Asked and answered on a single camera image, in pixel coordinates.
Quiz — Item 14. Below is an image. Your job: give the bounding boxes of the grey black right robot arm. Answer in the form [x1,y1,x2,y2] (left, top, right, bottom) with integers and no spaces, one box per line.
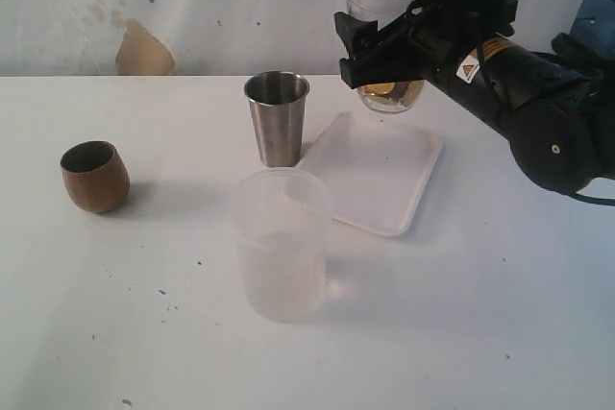
[334,0,614,201]

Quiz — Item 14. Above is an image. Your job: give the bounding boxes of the brown wooden cup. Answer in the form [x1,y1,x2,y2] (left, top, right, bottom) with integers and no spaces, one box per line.
[60,140,130,214]

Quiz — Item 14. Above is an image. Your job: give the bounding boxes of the clear plastic shaker cup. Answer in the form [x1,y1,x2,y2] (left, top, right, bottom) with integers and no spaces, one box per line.
[343,0,427,116]

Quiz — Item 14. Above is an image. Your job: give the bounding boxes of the wooden blocks and coins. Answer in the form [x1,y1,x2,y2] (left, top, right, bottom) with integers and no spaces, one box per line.
[357,81,425,113]

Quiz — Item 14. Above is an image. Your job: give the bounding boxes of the white rectangular tray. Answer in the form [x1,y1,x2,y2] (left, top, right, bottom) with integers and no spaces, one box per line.
[297,112,443,237]

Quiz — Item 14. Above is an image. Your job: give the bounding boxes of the stainless steel cup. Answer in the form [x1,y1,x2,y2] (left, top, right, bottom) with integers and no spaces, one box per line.
[244,71,310,168]

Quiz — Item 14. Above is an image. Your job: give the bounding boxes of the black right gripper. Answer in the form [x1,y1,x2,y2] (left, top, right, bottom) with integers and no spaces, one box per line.
[333,0,518,88]

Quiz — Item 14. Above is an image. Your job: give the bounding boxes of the brown cardboard piece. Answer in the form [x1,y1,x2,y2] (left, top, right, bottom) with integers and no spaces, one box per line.
[115,19,175,76]

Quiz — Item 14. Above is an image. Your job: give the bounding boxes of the translucent plastic container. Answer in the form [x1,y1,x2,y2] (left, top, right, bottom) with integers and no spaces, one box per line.
[230,167,332,323]

